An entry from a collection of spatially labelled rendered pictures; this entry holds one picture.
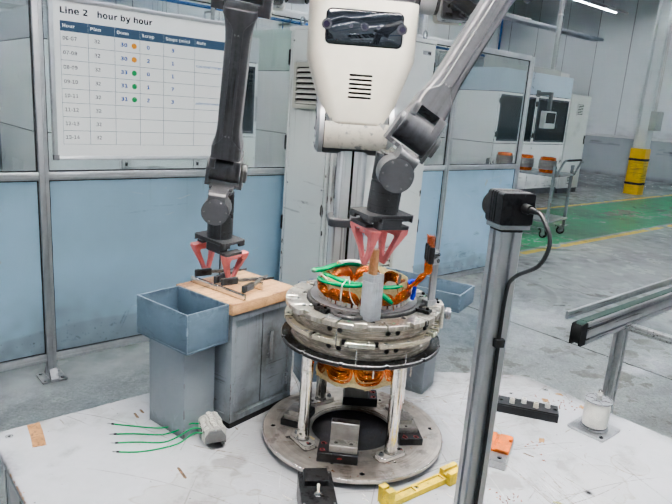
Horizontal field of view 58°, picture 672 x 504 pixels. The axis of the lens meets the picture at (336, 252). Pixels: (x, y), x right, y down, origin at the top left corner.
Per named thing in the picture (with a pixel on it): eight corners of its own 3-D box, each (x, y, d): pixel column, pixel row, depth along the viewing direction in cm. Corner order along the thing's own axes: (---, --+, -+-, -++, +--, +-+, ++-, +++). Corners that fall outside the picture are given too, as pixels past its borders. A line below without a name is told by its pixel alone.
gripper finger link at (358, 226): (396, 269, 111) (405, 219, 108) (365, 271, 106) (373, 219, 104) (373, 257, 116) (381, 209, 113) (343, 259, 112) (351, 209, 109)
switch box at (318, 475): (300, 529, 103) (301, 500, 101) (296, 493, 112) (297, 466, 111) (336, 528, 104) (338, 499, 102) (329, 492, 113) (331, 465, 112)
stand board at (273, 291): (232, 316, 126) (232, 305, 125) (175, 294, 137) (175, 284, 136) (297, 297, 141) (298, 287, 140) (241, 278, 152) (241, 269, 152)
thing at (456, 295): (461, 389, 159) (475, 285, 152) (447, 405, 150) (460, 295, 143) (376, 364, 171) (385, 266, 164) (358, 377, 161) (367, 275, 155)
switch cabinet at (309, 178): (361, 311, 450) (383, 43, 405) (411, 333, 414) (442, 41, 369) (269, 332, 398) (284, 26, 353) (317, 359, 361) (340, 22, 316)
